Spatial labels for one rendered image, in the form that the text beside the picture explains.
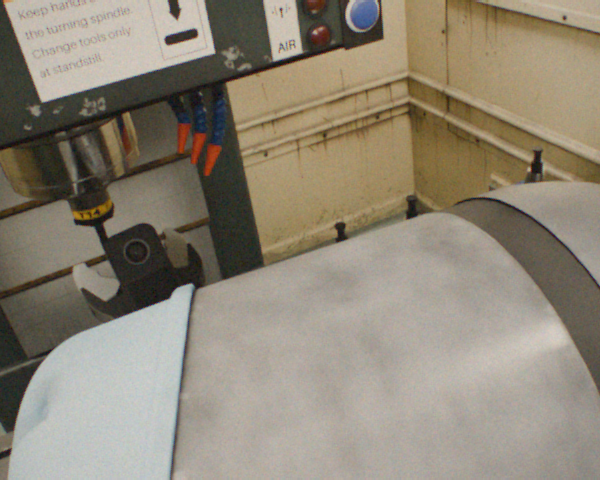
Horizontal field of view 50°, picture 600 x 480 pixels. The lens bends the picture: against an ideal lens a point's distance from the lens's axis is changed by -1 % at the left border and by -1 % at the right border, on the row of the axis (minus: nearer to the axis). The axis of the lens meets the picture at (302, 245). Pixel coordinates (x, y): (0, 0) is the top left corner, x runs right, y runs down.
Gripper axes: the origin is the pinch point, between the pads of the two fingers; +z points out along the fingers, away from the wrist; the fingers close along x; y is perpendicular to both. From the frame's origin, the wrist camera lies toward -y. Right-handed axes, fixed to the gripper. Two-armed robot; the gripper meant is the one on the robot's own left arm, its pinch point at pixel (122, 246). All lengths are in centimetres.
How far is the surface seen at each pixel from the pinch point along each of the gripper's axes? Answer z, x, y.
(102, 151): 8.3, 2.3, -7.2
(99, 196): 13.4, 1.0, 0.5
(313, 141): 91, 73, 49
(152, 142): 56, 19, 16
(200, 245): 56, 23, 43
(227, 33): -5.3, 14.1, -20.1
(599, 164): 15, 99, 35
